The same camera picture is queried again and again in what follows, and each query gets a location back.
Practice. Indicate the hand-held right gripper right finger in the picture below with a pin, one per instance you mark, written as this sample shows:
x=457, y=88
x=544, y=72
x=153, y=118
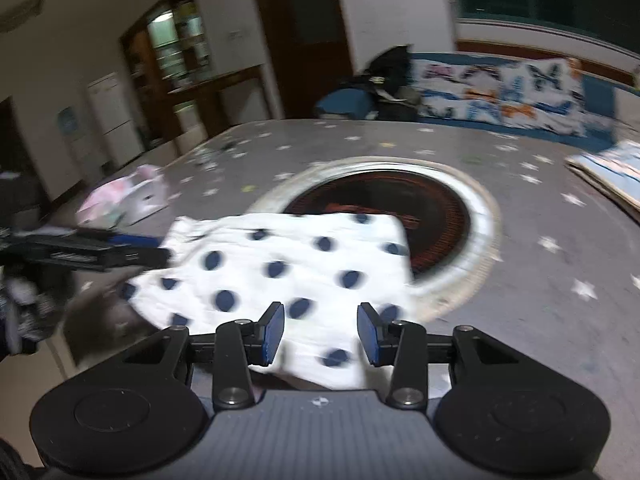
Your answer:
x=367, y=332

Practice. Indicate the butterfly print blanket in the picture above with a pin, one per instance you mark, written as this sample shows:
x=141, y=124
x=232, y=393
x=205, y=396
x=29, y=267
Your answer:
x=500, y=90

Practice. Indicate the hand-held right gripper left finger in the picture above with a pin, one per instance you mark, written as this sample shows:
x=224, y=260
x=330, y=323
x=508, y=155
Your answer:
x=274, y=332

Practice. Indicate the white polka dot garment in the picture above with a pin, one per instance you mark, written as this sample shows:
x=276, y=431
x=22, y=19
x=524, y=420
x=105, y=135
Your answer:
x=280, y=280

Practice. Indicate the dark wooden side table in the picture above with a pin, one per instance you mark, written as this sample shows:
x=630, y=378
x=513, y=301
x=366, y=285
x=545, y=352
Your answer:
x=235, y=90

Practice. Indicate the wooden shelf cabinet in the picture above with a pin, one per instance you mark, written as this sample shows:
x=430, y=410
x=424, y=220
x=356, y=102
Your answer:
x=185, y=40

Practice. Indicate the blue sofa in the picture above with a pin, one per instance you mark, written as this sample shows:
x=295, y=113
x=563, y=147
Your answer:
x=345, y=102

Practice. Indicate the brown wooden door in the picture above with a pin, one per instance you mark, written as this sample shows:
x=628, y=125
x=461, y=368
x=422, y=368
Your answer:
x=300, y=35

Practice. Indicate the folded striped clothes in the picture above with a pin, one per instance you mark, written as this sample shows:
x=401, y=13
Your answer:
x=610, y=170

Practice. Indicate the round induction cooker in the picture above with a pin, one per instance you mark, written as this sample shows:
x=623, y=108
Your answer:
x=440, y=220

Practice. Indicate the white refrigerator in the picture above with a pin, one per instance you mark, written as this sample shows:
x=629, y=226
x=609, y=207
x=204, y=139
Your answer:
x=115, y=115

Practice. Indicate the white pink tissue box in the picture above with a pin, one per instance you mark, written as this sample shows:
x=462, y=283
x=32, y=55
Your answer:
x=140, y=195

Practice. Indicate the grey star tablecloth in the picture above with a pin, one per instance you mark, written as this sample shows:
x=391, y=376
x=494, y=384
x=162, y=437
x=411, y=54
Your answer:
x=550, y=310

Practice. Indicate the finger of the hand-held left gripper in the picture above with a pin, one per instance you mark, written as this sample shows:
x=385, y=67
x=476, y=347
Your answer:
x=125, y=255

